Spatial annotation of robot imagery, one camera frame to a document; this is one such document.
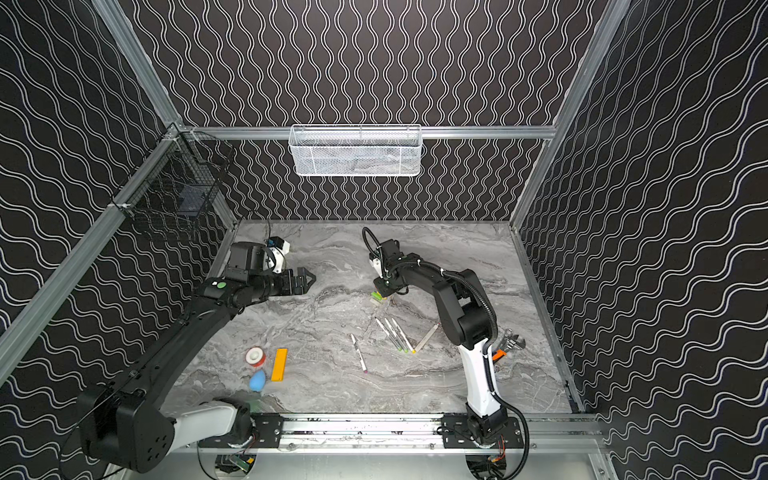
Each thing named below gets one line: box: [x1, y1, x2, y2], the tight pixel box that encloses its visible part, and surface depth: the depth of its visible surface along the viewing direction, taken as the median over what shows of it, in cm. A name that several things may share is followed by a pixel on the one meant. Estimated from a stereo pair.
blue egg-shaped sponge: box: [249, 369, 267, 392], surface depth 82 cm
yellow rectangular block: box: [271, 348, 289, 382], surface depth 86 cm
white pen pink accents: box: [350, 333, 368, 374], surface depth 88 cm
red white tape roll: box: [245, 346, 266, 367], surface depth 87 cm
